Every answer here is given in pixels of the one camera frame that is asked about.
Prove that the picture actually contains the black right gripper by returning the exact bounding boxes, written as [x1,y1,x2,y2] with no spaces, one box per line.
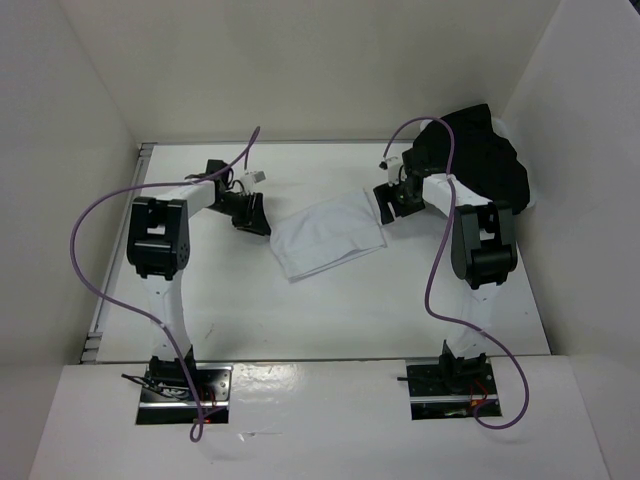
[373,178,425,225]

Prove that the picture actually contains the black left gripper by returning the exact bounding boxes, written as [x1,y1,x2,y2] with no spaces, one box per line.
[207,191,272,236]

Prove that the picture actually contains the white skirt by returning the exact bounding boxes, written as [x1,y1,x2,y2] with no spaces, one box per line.
[270,189,387,283]

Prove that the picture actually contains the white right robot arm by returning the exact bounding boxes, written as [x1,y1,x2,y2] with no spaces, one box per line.
[374,150,518,357]

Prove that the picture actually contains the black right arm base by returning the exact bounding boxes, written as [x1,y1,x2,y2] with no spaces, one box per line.
[397,355,502,421]

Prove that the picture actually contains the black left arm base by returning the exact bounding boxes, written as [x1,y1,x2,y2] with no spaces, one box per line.
[121,363,233,426]

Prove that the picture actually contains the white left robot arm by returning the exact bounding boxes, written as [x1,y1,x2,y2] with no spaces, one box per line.
[126,159,271,400]

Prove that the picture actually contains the black skirt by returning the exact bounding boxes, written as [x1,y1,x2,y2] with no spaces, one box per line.
[411,103,530,215]

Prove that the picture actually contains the white laundry basket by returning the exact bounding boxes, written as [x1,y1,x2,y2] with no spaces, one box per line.
[419,115,540,216]

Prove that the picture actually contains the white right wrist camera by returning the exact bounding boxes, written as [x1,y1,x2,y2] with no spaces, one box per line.
[379,156,404,185]

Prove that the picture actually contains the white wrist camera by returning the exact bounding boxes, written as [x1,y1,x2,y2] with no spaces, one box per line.
[379,156,404,185]
[239,170,266,194]

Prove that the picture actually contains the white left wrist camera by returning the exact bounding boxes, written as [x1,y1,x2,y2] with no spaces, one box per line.
[239,170,266,194]

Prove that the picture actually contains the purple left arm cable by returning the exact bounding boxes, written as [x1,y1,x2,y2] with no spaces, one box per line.
[69,125,262,444]

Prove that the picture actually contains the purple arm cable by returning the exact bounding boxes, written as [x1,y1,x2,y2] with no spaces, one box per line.
[69,125,262,444]
[382,117,530,430]

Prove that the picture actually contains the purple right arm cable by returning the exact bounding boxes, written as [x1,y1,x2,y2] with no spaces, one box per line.
[382,117,530,430]

